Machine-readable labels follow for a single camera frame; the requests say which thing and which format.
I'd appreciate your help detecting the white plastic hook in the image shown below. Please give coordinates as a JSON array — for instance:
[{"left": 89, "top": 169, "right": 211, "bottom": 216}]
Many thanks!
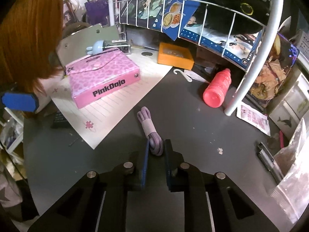
[{"left": 173, "top": 69, "right": 193, "bottom": 82}]

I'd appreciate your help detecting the orange plastic box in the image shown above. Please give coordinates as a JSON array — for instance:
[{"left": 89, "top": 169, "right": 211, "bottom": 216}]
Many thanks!
[{"left": 157, "top": 43, "right": 194, "bottom": 70}]

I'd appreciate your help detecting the blue food brochure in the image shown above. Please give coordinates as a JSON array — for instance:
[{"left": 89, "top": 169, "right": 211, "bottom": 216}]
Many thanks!
[{"left": 147, "top": 0, "right": 202, "bottom": 40}]

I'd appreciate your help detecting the pink printed sachet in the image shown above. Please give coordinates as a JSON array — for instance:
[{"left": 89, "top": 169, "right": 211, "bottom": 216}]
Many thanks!
[{"left": 236, "top": 102, "right": 271, "bottom": 136}]

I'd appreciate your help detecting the light blue bunny gadget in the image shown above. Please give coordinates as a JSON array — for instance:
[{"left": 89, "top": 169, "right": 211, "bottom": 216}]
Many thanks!
[{"left": 86, "top": 40, "right": 132, "bottom": 56}]

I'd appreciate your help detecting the white wire shelf rack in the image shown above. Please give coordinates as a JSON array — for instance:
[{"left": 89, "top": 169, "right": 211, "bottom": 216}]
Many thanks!
[{"left": 111, "top": 0, "right": 284, "bottom": 116}]

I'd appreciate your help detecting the lined paper sheet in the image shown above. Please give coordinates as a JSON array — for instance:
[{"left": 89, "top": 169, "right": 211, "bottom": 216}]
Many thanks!
[{"left": 48, "top": 48, "right": 172, "bottom": 149}]

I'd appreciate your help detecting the black plush toy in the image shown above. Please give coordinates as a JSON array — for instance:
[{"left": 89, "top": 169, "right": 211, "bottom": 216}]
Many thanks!
[{"left": 193, "top": 0, "right": 270, "bottom": 35}]

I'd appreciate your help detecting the purple cable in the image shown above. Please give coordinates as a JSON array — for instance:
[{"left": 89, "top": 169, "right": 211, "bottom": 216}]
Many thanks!
[{"left": 137, "top": 106, "right": 165, "bottom": 156}]

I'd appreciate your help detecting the pink leopard print box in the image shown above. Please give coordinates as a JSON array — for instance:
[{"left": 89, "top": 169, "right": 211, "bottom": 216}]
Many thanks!
[{"left": 66, "top": 48, "right": 140, "bottom": 109}]

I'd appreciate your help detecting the white mini drawer unit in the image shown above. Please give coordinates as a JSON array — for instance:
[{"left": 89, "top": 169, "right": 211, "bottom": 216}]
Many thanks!
[{"left": 268, "top": 72, "right": 308, "bottom": 139}]

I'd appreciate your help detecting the anime illustration book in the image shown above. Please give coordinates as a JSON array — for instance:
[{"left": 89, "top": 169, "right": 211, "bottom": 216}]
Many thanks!
[{"left": 119, "top": 0, "right": 171, "bottom": 30}]

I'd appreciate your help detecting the red plastic bottle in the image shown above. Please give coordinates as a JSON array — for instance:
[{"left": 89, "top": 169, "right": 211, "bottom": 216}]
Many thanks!
[{"left": 203, "top": 69, "right": 232, "bottom": 108}]

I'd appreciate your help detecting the clear zip bag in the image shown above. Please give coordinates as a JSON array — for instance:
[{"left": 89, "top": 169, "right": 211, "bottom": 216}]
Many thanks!
[{"left": 271, "top": 118, "right": 308, "bottom": 224}]

